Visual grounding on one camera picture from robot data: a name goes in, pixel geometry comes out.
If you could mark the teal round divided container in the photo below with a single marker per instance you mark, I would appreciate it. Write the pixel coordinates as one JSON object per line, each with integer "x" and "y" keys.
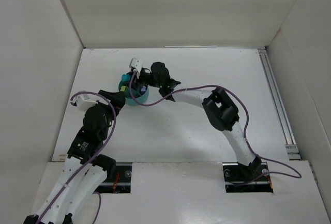
{"x": 141, "y": 98}

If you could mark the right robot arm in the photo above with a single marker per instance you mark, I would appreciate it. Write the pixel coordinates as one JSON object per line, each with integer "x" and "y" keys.
{"x": 220, "y": 109}

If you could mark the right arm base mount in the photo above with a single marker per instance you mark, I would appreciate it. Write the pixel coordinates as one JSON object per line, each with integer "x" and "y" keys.
{"x": 238, "y": 181}

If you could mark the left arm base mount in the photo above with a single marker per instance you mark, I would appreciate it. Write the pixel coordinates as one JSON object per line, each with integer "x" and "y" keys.
{"x": 120, "y": 182}

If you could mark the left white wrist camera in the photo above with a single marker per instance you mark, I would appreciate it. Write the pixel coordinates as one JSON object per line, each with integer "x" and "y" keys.
{"x": 82, "y": 101}

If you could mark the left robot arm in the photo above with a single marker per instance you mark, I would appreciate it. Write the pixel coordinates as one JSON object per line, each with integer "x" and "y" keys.
{"x": 85, "y": 168}

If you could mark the teal rounded lego piece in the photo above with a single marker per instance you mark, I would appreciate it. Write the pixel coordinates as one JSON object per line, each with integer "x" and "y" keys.
{"x": 126, "y": 78}

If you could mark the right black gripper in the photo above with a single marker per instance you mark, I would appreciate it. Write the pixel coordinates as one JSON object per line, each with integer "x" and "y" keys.
{"x": 144, "y": 79}

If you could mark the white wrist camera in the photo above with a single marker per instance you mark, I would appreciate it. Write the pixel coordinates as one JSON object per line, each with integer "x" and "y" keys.
{"x": 136, "y": 65}
{"x": 82, "y": 101}

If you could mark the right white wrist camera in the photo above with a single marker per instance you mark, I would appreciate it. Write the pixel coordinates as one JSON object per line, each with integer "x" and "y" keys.
{"x": 136, "y": 65}

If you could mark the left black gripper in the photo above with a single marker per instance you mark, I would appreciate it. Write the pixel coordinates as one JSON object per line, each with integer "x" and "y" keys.
{"x": 113, "y": 98}

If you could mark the aluminium rail right side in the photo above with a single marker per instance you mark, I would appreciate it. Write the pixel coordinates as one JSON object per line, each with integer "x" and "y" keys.
{"x": 290, "y": 143}

